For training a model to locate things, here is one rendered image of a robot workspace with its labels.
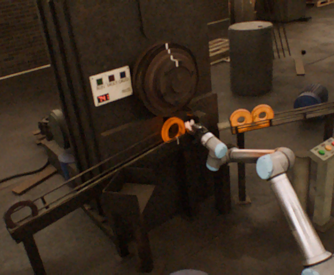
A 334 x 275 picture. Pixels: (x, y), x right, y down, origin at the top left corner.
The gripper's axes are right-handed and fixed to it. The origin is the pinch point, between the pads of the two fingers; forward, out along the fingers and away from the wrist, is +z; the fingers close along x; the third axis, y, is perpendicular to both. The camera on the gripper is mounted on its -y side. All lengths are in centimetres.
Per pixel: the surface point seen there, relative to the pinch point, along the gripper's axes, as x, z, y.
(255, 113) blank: -44, -23, 7
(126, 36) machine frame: 31, 30, 60
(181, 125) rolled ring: 6.7, -2.0, 3.5
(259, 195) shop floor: -50, -44, -65
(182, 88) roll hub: 10.9, -3.4, 35.3
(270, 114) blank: -53, -30, 7
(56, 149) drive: 54, 121, -92
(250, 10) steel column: -341, 241, -65
